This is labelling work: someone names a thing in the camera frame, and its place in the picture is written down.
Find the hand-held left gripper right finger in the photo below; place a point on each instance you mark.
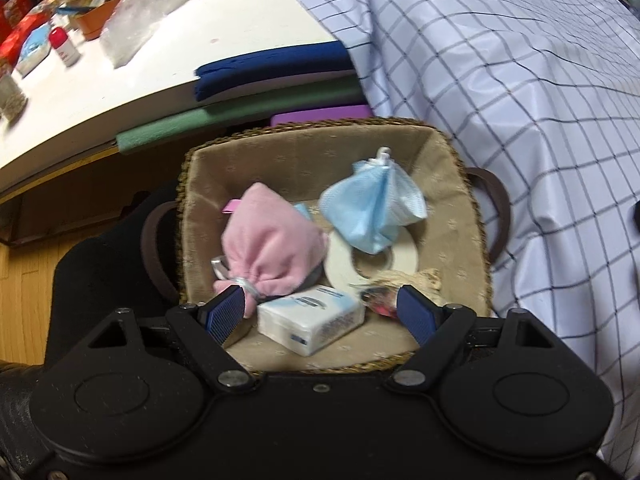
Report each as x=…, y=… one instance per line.
x=417, y=316

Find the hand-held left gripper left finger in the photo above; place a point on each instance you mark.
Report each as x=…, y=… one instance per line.
x=227, y=315

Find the white tissue pack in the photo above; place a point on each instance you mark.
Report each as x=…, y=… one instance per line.
x=310, y=320

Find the tape roll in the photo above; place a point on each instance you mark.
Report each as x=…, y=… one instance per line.
x=340, y=265

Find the blue face mask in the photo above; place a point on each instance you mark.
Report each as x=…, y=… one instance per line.
x=370, y=210

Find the woven basket with fabric liner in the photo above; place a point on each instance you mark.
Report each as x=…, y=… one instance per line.
x=450, y=200

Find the person's leg in black pants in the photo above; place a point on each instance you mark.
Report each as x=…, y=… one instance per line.
x=100, y=280

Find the green foam mat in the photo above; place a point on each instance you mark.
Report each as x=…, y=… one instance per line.
x=200, y=120

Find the purple foam mat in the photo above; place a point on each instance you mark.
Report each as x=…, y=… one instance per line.
x=325, y=114

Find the blue white checkered cloth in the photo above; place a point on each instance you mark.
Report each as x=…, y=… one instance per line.
x=500, y=85

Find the glass jar white contents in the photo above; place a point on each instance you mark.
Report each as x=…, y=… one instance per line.
x=10, y=97

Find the clear plastic bag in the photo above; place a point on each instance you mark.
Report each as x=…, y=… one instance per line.
x=135, y=20

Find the small white bottle red cap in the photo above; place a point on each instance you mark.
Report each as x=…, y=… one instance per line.
x=65, y=47

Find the orange leather tray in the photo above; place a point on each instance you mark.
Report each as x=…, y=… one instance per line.
x=97, y=22

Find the blue mask pack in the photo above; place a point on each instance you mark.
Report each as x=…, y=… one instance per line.
x=32, y=50

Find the red snack packet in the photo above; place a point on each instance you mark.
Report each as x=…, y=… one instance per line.
x=15, y=42

